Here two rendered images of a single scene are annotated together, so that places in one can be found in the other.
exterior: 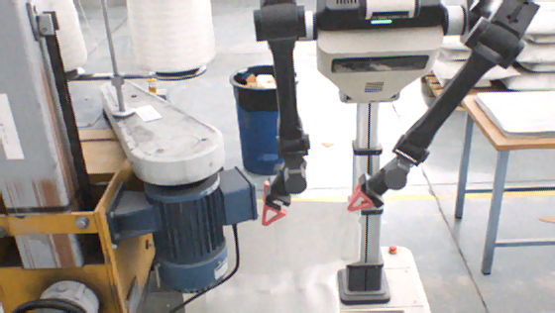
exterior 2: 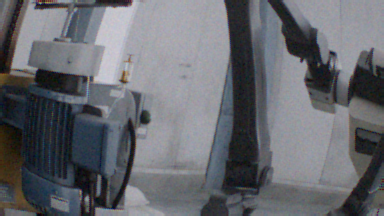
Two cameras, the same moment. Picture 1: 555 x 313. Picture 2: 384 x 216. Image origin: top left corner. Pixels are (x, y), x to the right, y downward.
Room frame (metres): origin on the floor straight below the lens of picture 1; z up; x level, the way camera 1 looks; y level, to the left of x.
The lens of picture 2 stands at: (-0.11, -0.72, 1.42)
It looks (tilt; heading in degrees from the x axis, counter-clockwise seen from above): 3 degrees down; 30
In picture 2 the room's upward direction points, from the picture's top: 11 degrees clockwise
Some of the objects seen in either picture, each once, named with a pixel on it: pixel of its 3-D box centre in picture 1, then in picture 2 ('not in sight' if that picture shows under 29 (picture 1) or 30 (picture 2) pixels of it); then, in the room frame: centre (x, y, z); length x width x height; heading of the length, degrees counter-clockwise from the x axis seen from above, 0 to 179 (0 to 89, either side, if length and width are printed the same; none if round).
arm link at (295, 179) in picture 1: (295, 162); (235, 196); (1.30, -0.02, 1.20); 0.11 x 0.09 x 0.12; 1
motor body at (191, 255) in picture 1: (188, 229); (48, 155); (1.01, 0.22, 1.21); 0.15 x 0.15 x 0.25
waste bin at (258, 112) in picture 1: (268, 120); not in sight; (3.63, 0.13, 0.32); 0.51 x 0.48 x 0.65; 179
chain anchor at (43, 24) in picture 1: (45, 18); not in sight; (0.94, 0.39, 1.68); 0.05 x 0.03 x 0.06; 179
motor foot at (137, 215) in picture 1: (140, 213); (20, 110); (0.97, 0.30, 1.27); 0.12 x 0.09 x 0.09; 179
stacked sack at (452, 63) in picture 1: (472, 67); not in sight; (4.57, -1.57, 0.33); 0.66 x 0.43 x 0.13; 89
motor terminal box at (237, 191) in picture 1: (233, 200); (93, 151); (1.05, 0.12, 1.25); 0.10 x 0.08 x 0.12; 24
